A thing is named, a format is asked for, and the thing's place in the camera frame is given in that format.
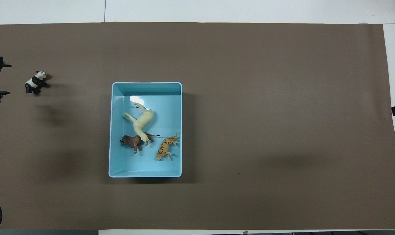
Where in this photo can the cream yellow horse toy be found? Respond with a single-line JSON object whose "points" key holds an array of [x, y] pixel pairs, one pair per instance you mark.
{"points": [[143, 120]]}

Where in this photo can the light blue storage box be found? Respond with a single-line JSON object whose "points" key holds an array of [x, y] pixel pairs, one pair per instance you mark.
{"points": [[119, 163]]}

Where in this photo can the black and white panda toy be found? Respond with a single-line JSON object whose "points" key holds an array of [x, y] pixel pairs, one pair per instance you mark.
{"points": [[35, 82]]}

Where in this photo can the orange striped tiger toy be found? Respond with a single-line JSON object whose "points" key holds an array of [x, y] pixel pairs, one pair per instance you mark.
{"points": [[164, 148]]}

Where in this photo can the brown lion toy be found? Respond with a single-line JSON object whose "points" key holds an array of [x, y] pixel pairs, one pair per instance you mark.
{"points": [[132, 141]]}

